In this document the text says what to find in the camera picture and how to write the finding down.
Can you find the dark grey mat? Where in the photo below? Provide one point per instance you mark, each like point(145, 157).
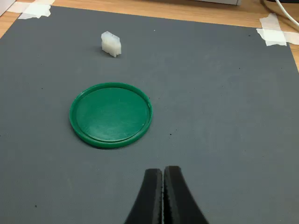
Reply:
point(210, 116)

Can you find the round green lid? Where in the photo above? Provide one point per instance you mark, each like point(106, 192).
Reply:
point(112, 116)

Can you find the small white plastic terminal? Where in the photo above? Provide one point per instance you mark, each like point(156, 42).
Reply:
point(111, 45)

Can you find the white masking tape strip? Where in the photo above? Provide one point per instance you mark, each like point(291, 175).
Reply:
point(16, 5)
point(272, 25)
point(292, 37)
point(37, 11)

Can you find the white partition board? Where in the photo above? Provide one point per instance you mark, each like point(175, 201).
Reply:
point(7, 5)

